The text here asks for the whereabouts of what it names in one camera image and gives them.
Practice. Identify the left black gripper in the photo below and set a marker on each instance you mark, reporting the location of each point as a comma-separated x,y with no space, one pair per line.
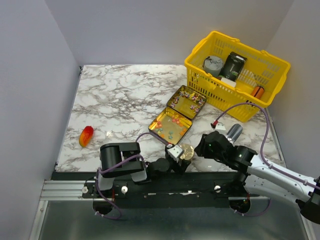
177,168

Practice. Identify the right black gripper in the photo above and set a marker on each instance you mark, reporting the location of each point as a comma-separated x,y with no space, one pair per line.
201,148

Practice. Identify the gold jar lid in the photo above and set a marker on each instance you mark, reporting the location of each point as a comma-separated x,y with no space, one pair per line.
188,152

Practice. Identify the hinged candy tin box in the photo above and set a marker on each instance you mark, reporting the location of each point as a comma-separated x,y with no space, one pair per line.
176,119

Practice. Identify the silver metal scoop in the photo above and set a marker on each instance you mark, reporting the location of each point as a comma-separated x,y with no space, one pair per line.
234,133

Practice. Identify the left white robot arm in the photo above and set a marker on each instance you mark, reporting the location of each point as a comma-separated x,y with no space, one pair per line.
125,159

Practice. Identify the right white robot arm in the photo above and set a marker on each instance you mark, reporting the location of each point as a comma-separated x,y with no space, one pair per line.
263,177

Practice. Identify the white box in basket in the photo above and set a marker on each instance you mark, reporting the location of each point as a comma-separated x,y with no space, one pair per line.
228,82

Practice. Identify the yellow plastic basket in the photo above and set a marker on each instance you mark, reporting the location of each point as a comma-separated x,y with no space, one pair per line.
261,68

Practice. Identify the orange cylinder bottle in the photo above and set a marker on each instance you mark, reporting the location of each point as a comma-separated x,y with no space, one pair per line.
258,92

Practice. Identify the grey tape roll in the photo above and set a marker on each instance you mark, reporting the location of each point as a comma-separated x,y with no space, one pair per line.
213,65

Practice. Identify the orange red toy fruit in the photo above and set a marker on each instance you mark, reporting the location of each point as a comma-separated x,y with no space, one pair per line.
86,136

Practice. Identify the black product box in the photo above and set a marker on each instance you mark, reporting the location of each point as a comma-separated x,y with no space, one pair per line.
233,66

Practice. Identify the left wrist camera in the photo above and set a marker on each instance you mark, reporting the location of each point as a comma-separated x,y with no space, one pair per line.
175,151

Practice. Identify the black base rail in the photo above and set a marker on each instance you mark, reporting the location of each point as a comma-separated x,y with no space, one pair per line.
169,191

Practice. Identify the aluminium frame rail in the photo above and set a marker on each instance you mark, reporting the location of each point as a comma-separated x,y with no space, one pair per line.
63,190

